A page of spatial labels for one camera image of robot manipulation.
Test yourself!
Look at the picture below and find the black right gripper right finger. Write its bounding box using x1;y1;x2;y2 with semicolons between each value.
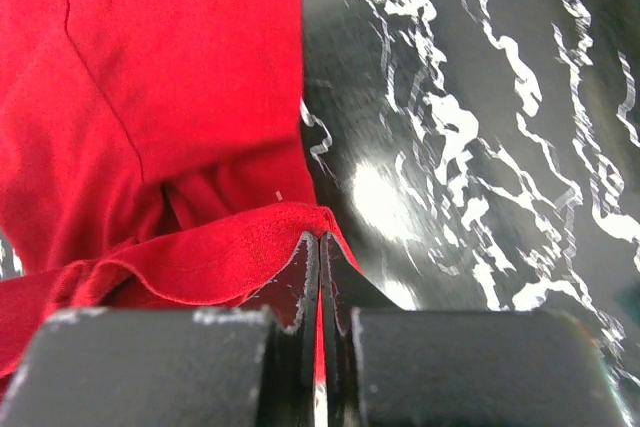
319;234;629;426

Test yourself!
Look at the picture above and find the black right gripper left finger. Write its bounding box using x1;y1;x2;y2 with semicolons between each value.
1;233;319;426

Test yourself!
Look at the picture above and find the red t-shirt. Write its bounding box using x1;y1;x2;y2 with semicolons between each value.
1;0;339;385

